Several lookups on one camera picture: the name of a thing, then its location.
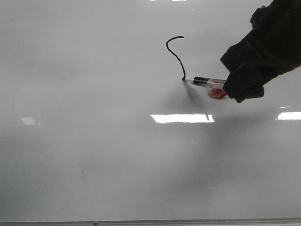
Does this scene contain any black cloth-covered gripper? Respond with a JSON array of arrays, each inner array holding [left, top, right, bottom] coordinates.
[[221, 0, 301, 103]]

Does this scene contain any white glossy whiteboard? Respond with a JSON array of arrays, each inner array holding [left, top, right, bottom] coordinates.
[[0, 0, 301, 222]]

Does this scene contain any black whiteboard marker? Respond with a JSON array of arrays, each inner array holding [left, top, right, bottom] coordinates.
[[182, 76, 229, 100]]

